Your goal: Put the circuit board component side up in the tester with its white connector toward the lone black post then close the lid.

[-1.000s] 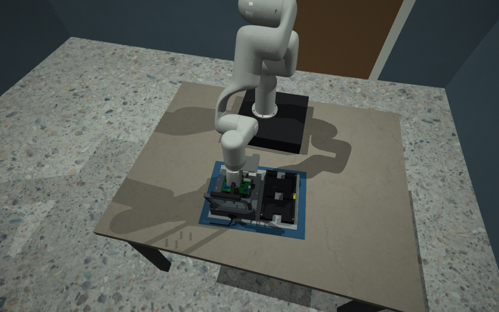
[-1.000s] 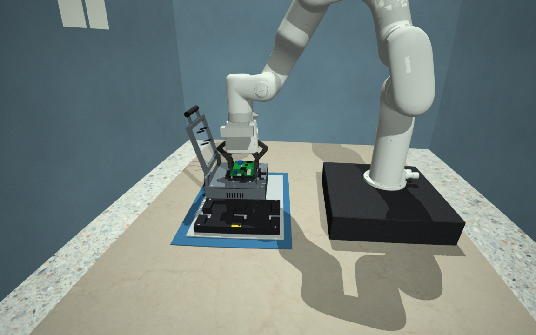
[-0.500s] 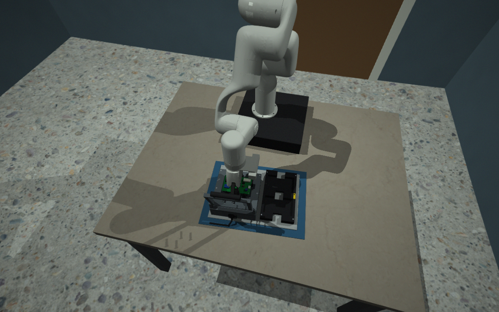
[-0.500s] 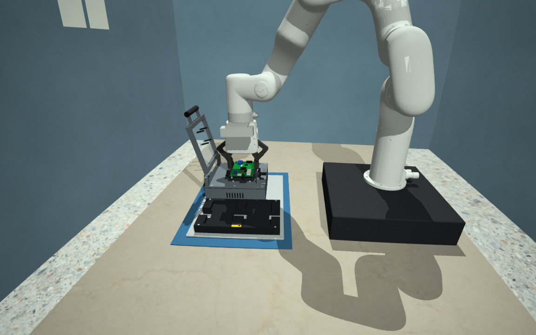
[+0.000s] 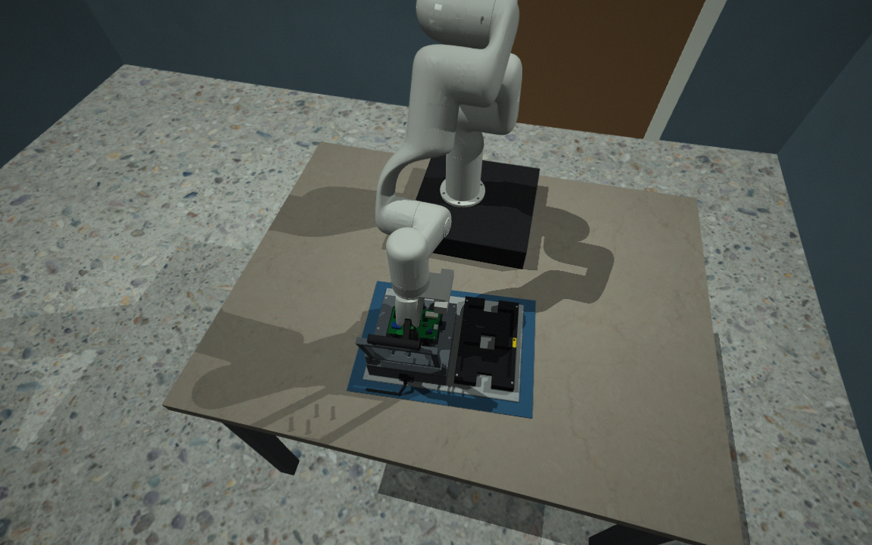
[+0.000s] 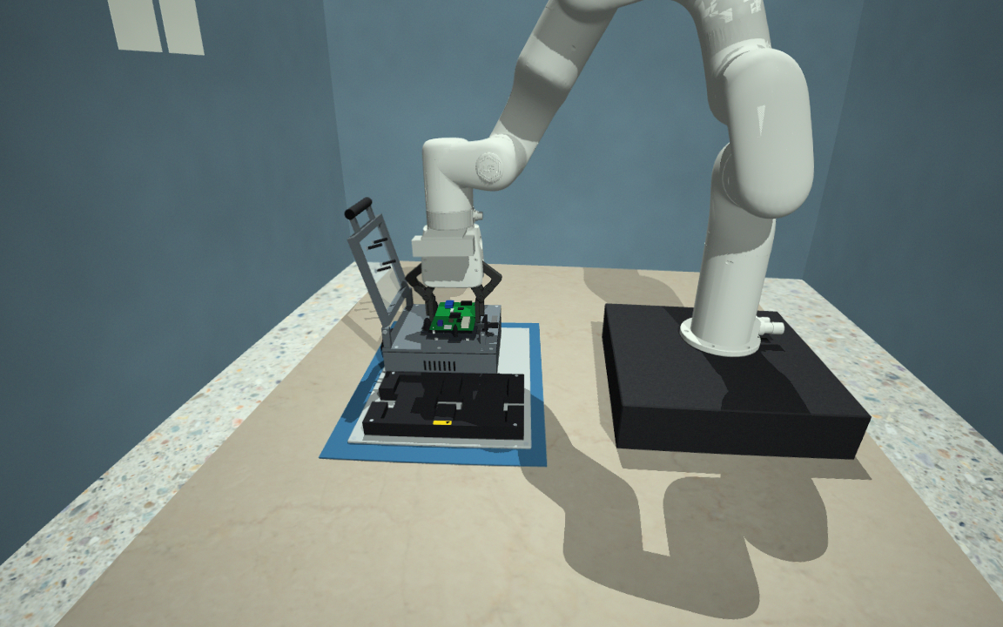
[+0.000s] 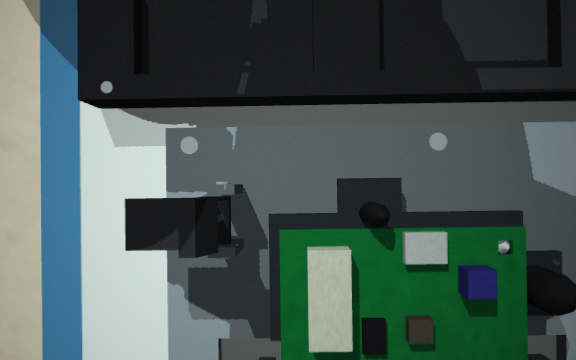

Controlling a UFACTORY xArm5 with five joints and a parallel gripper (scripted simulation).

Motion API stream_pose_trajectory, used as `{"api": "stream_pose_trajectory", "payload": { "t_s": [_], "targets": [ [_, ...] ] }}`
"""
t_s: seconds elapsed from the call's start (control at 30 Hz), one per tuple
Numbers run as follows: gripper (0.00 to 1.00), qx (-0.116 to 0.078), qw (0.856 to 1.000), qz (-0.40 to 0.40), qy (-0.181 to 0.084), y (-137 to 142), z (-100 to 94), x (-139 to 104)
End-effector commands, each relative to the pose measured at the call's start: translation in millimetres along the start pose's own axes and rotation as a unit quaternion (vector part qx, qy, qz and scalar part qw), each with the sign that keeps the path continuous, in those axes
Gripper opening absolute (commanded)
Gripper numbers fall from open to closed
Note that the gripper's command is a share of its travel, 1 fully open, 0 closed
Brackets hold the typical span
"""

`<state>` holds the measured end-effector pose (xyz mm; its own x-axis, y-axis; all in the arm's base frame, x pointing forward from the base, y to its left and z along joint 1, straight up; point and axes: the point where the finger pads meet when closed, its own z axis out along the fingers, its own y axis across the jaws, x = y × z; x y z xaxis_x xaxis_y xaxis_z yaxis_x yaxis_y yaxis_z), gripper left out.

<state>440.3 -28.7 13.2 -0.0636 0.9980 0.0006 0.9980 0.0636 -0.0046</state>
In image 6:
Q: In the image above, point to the green circuit board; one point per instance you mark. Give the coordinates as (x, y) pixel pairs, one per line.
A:
(462, 314)

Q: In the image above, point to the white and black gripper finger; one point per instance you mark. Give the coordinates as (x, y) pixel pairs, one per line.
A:
(425, 292)
(496, 278)

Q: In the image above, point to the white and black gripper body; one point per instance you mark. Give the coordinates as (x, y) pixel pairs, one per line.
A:
(455, 271)

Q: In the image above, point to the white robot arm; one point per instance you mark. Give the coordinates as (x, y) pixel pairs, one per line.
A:
(769, 172)

